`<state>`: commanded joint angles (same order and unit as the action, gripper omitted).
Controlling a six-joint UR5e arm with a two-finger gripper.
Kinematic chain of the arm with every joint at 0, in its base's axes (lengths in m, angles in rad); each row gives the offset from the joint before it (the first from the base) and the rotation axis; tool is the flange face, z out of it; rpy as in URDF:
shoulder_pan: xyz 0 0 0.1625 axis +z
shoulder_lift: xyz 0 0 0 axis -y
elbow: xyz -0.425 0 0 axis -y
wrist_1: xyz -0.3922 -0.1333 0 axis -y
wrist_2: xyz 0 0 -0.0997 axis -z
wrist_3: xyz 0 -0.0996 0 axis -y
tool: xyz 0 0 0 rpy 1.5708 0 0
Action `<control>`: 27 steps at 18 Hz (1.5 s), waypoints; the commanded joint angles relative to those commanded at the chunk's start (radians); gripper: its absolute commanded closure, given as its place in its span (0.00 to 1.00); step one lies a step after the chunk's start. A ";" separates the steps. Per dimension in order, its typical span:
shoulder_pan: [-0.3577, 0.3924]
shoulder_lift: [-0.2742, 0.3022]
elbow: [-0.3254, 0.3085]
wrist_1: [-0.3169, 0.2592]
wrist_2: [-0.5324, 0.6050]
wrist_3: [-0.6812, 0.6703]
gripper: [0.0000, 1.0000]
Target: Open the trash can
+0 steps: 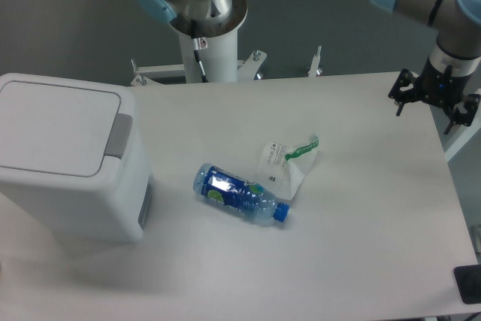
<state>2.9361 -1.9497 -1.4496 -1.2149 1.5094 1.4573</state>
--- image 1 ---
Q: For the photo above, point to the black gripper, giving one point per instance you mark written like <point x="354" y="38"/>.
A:
<point x="441" y="89"/>

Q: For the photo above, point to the white plastic trash can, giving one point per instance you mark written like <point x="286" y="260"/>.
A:
<point x="72" y="156"/>

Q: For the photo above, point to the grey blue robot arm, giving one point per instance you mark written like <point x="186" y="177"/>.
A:
<point x="457" y="23"/>

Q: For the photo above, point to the clear plastic bag green strip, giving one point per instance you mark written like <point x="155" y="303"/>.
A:
<point x="282" y="168"/>

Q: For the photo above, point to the black device at table edge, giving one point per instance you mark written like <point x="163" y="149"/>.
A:
<point x="468" y="282"/>

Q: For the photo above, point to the blue plastic water bottle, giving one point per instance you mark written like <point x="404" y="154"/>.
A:
<point x="238" y="197"/>

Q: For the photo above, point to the white metal base frame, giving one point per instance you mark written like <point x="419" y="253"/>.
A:
<point x="249" y="69"/>

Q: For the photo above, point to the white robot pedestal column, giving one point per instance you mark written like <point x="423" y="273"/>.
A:
<point x="207" y="32"/>

